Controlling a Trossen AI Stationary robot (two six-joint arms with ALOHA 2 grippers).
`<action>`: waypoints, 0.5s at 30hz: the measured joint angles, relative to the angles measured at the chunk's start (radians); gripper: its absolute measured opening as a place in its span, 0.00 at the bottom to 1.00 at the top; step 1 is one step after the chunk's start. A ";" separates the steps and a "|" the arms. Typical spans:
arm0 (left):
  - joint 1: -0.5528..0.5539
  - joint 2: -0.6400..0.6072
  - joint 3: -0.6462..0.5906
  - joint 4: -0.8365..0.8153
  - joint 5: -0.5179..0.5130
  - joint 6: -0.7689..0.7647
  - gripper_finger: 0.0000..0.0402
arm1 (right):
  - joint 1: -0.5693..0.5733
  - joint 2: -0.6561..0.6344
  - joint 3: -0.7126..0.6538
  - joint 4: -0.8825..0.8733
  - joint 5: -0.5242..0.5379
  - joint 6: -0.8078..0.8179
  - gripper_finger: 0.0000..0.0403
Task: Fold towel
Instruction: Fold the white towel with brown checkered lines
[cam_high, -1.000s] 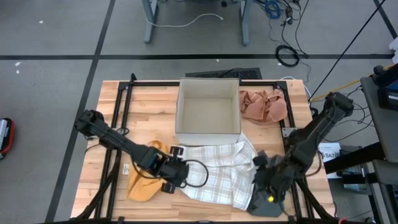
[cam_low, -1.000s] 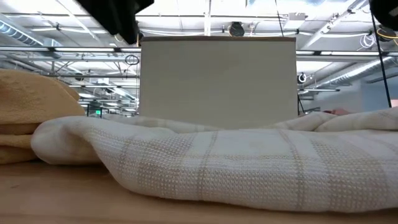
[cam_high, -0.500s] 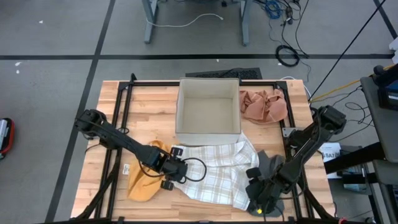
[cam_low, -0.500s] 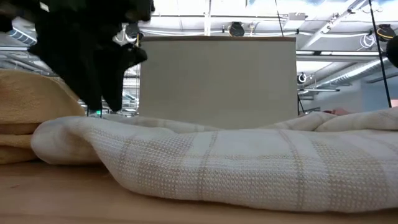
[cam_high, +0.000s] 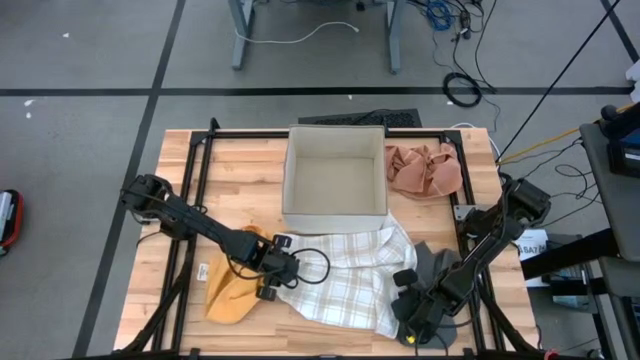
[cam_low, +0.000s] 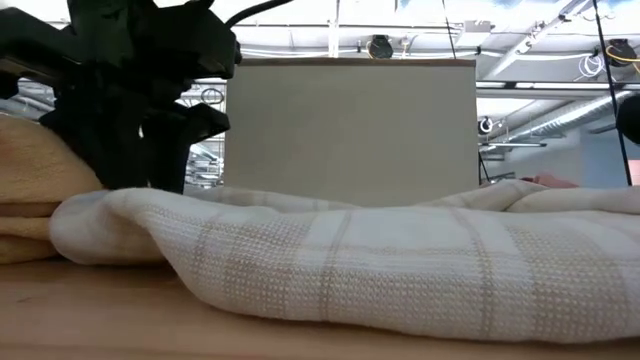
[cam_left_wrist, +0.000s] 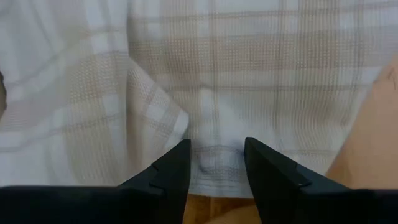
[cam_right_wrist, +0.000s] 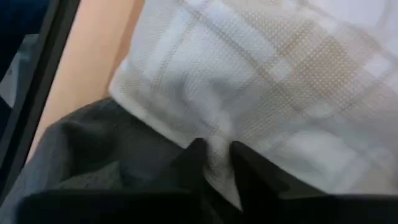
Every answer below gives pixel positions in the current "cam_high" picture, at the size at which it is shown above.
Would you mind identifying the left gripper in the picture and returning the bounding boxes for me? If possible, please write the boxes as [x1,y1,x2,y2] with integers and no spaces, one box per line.
[254,233,301,303]

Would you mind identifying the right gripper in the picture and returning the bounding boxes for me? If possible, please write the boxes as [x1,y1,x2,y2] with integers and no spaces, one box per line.
[390,267,452,345]

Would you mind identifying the dark grey waffle towel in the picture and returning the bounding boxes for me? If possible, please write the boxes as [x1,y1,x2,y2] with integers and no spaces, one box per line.
[392,240,464,350]

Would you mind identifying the mustard yellow towel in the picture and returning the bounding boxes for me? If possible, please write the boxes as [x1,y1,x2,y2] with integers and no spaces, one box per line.
[203,224,274,325]

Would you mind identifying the white plaid towel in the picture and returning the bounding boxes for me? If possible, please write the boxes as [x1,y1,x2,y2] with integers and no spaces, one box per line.
[277,212,419,340]

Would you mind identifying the beige fabric storage box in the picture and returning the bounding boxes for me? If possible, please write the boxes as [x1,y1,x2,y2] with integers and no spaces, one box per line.
[281,124,389,235]

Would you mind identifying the salmon pink towel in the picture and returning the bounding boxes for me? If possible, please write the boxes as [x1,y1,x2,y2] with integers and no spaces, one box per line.
[384,143,464,200]

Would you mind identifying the white printed paper label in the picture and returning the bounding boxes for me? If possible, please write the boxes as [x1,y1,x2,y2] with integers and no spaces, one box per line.
[514,228,551,289]

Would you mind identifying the black cart beam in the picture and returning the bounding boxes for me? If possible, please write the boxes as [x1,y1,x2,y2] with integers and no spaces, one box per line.
[519,227,621,281]

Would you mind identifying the black perforated floor mat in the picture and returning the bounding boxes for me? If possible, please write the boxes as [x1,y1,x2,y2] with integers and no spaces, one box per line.
[298,108,423,129]

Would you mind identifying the grey metal stand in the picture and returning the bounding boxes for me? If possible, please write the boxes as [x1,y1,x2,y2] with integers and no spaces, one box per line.
[597,255,640,360]

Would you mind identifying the grey side cart top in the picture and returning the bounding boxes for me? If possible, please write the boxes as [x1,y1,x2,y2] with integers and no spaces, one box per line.
[579,122,640,264]

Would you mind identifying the grey desk leg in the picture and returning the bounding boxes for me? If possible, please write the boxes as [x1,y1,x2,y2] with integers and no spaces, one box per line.
[228,0,257,71]
[384,0,404,76]

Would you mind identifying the long straight black pole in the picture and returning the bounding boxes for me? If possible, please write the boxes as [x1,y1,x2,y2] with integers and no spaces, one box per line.
[494,0,624,164]

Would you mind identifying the black device on cart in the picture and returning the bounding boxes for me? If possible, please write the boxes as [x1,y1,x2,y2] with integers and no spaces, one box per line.
[599,103,640,179]

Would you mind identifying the red and black bag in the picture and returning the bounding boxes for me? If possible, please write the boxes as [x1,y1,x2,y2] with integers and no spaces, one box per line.
[0,188,25,259]

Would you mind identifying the black power adapter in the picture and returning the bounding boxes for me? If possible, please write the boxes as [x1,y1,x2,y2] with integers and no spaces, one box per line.
[457,7,475,42]

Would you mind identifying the white object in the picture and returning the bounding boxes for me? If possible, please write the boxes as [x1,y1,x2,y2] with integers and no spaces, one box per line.
[624,58,640,104]

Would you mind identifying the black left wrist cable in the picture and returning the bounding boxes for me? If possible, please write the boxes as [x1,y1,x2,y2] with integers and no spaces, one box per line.
[227,248,332,290]

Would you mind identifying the grey metal base plate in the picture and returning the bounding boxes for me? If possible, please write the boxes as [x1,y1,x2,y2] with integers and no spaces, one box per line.
[453,203,494,221]

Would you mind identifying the black metal table frame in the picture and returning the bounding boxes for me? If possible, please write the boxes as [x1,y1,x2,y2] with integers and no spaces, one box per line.
[117,117,541,360]

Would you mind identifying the yellow cable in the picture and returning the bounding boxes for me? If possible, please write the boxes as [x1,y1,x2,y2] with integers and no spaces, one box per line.
[497,102,639,166]

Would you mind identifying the coiled black cable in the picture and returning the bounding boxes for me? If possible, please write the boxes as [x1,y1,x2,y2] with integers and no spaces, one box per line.
[441,71,484,109]

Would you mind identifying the white floor cable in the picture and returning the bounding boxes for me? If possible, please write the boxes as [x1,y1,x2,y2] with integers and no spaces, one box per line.
[234,20,361,46]

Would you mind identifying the blue cable bundle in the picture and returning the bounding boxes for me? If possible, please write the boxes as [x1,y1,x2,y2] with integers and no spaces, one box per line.
[424,0,454,32]

